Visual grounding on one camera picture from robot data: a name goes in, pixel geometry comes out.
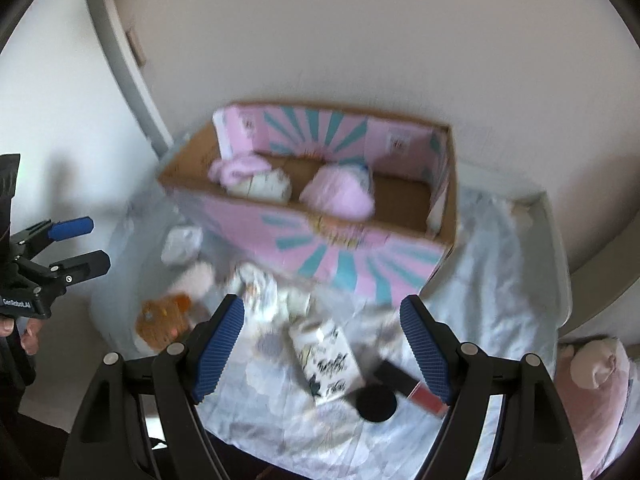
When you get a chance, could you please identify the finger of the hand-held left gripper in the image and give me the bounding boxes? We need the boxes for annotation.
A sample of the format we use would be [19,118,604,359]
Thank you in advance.
[15,250,111,297]
[10,216,94,261]

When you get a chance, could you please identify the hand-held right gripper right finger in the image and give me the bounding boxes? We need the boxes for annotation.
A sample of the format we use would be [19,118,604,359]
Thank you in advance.
[399,294,585,480]

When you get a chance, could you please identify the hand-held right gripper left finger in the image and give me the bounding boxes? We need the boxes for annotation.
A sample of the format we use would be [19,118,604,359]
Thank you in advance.
[59,294,246,480]

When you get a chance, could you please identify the black and red box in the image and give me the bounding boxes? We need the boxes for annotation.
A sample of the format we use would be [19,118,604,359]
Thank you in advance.
[374,357,449,417]

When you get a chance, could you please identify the brown plush toy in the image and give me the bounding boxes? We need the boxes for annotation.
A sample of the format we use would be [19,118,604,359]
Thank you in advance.
[136,292,196,351]

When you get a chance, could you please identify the black round lid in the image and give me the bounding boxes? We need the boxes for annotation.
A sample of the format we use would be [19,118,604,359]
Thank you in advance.
[355,385,397,422]

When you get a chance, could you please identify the white spotted plush toy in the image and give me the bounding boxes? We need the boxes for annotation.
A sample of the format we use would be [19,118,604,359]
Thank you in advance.
[235,262,313,321]

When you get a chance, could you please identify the white fluffy toy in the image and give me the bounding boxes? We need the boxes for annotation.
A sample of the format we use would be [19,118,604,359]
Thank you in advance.
[167,261,216,306]

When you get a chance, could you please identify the white earphone case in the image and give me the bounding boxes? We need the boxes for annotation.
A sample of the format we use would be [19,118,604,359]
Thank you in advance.
[161,225,203,267]

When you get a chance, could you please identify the white printed small box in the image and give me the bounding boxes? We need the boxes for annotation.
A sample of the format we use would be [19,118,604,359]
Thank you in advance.
[289,321,365,407]

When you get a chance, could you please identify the pink printed cardboard box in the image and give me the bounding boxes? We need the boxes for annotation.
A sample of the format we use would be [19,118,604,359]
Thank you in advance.
[157,101,458,306]

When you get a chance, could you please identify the person's left hand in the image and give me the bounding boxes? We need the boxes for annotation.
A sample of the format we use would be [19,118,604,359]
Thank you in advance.
[0,316,43,356]

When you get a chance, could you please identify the floral bed sheet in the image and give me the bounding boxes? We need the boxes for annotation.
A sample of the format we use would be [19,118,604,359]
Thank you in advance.
[90,180,561,466]

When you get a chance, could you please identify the pink pillow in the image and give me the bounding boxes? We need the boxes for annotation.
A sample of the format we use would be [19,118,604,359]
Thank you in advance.
[552,340,640,478]

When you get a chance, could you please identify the pink fuzzy sock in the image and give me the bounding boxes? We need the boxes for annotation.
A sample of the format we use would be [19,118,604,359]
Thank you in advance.
[298,156,376,221]

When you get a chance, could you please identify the small wooden block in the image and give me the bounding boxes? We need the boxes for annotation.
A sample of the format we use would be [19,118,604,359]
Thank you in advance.
[126,27,147,67]

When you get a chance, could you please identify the grey door frame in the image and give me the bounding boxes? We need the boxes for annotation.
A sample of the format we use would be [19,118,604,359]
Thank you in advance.
[80,0,176,156]

